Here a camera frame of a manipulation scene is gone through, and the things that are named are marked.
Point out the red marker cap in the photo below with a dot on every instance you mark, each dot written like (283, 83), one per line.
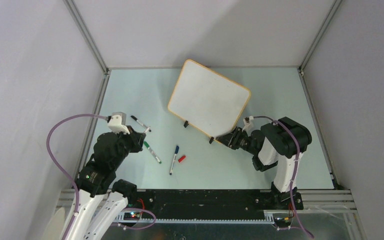
(181, 158)

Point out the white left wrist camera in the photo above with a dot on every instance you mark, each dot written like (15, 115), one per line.
(117, 123)

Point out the black whiteboard marker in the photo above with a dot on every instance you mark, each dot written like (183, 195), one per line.
(139, 122)

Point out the right control board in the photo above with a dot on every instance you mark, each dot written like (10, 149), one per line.
(283, 220)

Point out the control board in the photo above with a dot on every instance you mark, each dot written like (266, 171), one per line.
(283, 220)
(132, 216)

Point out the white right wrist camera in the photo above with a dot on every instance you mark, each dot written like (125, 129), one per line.
(248, 123)

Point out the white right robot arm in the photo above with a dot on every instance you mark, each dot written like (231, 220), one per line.
(278, 144)

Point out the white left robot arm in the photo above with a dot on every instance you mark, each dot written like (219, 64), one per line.
(100, 196)

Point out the green whiteboard marker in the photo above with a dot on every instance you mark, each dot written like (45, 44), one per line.
(152, 152)

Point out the left control board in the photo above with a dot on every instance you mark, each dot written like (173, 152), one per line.
(132, 216)

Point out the blue whiteboard marker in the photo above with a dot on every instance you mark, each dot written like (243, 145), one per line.
(176, 151)

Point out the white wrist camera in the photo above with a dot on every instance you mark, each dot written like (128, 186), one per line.
(248, 123)
(117, 123)

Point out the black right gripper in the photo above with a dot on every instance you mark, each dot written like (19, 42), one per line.
(231, 139)

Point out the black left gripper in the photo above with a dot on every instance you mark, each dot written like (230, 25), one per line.
(137, 138)

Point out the orange framed whiteboard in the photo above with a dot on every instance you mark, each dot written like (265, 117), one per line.
(207, 100)

